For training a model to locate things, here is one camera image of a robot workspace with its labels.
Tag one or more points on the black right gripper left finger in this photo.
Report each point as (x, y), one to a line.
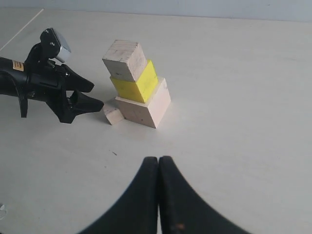
(136, 211)

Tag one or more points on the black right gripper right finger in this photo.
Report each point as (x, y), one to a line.
(182, 210)

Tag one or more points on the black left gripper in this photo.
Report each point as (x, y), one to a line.
(40, 78)

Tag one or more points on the medium wooden cube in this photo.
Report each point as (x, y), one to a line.
(125, 60)

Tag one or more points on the yellow cube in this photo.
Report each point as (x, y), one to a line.
(140, 90)

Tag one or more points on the large wooden cube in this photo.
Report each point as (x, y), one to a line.
(150, 113)

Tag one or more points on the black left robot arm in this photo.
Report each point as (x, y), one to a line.
(7, 86)

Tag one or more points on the small wooden cube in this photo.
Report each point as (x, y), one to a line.
(112, 114)

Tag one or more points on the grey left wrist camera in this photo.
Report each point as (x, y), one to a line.
(54, 45)

